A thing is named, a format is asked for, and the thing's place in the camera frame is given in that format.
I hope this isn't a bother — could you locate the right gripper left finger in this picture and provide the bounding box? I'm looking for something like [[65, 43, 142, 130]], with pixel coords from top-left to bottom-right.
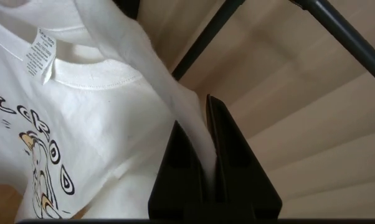
[[148, 120, 209, 220]]

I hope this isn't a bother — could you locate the black clothes rack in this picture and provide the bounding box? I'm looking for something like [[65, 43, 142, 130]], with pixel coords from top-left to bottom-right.
[[112, 0, 375, 90]]

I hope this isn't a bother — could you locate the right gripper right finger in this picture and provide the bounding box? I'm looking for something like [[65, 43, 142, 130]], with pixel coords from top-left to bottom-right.
[[205, 95, 283, 220]]

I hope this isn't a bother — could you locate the white garment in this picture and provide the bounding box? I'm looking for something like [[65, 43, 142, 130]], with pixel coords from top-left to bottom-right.
[[0, 0, 218, 220]]

